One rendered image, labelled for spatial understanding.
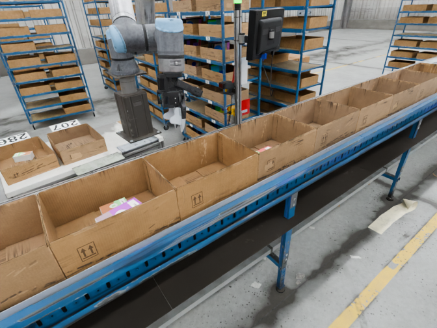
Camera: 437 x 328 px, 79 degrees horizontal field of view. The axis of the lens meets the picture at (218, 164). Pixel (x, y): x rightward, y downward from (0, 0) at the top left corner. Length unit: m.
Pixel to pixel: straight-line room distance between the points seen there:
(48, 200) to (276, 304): 1.38
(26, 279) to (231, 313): 1.20
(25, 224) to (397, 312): 1.95
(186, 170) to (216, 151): 0.19
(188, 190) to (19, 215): 0.59
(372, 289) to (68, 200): 1.81
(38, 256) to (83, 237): 0.11
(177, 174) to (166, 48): 0.58
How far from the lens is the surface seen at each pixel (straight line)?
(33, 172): 1.92
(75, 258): 0.93
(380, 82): 2.51
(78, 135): 2.30
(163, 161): 1.20
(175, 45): 0.95
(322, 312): 1.90
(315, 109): 1.85
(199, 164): 1.31
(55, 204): 1.15
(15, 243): 1.21
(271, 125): 1.57
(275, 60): 3.54
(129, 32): 1.06
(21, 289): 0.96
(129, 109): 1.99
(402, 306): 2.10
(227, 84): 2.06
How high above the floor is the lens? 1.58
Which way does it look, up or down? 31 degrees down
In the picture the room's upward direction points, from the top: 3 degrees counter-clockwise
